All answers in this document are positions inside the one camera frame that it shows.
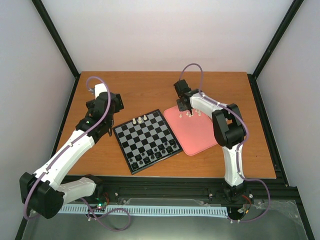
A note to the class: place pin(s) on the black grey chess board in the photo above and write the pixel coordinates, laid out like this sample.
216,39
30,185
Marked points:
145,139

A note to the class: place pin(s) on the left black corner post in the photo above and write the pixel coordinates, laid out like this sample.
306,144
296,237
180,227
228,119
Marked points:
46,19

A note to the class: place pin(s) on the black aluminium frame rail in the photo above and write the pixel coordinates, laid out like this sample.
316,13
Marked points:
206,189

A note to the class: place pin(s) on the pink plastic tray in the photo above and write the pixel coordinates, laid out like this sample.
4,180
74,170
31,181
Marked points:
194,133

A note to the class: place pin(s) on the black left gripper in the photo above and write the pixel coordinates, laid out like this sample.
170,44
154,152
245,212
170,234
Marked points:
119,105

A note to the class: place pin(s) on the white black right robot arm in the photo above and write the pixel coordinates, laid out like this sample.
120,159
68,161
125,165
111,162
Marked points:
228,129

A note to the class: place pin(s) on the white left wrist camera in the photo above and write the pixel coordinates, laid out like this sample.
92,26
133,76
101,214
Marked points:
98,89

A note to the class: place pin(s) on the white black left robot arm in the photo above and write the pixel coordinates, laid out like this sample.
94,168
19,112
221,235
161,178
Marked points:
43,191

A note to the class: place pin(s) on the right black corner post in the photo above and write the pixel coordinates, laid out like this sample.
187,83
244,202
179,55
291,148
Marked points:
283,26

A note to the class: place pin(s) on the black corner post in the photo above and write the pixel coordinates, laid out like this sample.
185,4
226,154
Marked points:
46,19
283,26

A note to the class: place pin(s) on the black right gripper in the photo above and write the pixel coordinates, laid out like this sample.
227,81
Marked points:
181,108

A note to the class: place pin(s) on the white slotted cable duct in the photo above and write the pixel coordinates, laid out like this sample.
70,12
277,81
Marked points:
164,211

